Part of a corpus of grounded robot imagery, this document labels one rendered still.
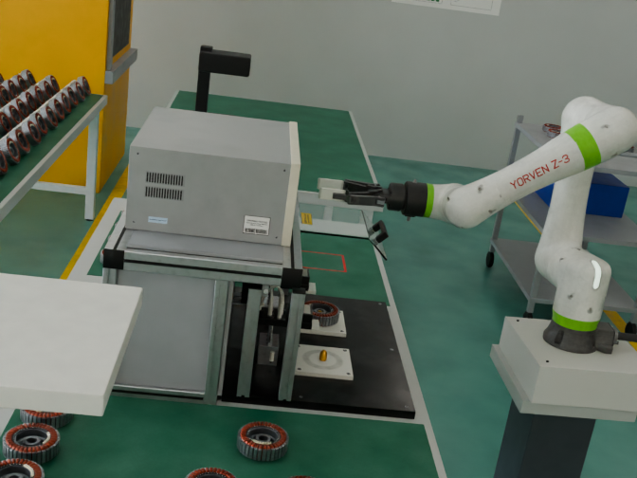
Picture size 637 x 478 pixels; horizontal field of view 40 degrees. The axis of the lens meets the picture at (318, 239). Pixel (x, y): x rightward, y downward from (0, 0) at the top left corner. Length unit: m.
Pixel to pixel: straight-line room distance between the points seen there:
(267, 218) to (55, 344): 0.82
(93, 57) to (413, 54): 2.94
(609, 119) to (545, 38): 5.43
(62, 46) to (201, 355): 3.86
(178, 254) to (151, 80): 5.62
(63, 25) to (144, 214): 3.69
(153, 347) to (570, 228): 1.19
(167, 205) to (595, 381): 1.19
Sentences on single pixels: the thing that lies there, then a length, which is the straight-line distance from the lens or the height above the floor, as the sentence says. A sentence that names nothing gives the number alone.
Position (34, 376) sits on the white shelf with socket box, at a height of 1.20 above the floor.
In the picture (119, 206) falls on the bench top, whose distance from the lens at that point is 3.37.
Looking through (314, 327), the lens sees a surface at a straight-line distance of 2.24.
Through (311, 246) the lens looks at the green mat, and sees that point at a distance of 3.15.
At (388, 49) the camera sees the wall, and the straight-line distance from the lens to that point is 7.48.
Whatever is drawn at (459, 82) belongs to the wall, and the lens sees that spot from 7.62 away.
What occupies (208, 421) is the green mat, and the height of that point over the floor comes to 0.75.
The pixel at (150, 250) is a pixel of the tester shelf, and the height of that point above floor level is 1.11.
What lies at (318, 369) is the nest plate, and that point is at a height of 0.78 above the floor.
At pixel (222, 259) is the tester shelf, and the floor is 1.11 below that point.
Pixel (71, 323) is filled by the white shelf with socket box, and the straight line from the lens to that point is 1.44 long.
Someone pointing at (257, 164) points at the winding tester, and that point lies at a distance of 2.02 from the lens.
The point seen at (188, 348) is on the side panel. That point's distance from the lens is 2.06.
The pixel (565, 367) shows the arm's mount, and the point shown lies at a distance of 2.37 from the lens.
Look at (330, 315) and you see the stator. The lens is 2.47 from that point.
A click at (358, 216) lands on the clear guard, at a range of 2.53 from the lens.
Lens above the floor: 1.85
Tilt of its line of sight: 20 degrees down
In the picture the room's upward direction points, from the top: 8 degrees clockwise
